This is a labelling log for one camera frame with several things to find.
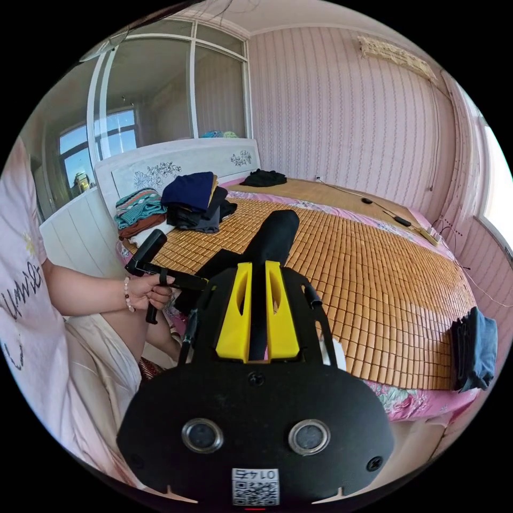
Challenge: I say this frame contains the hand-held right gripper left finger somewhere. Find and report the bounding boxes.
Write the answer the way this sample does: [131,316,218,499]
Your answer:
[215,262,254,364]

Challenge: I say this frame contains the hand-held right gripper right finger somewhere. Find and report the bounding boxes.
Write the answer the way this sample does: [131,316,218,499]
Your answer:
[265,260,300,361]

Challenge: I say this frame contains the black long pants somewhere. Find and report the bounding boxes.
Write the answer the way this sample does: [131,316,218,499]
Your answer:
[173,209,300,361]

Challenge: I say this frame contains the person's left forearm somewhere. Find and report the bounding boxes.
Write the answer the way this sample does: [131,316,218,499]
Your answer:
[41,258,137,318]

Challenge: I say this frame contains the person's left hand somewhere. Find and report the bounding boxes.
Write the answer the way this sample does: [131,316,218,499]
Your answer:
[129,274,177,312]

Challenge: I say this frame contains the bed with woven mat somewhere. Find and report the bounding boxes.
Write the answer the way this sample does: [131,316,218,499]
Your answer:
[39,138,489,422]

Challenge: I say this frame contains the black crumpled garment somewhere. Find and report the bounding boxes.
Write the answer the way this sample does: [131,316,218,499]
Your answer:
[239,168,289,188]

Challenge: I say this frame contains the person's body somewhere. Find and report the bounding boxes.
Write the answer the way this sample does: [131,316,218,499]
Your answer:
[0,135,186,484]

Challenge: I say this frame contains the pile of dark folded clothes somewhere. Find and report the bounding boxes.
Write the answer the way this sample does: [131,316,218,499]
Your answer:
[449,306,499,393]

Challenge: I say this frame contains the white-framed glass partition window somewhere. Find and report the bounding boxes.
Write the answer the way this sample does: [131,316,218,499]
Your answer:
[43,19,252,203]

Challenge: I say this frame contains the bright window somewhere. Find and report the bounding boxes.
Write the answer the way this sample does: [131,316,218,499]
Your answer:
[475,122,513,243]

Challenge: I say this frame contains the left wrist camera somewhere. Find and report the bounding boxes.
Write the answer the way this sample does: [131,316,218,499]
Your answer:
[134,230,168,267]

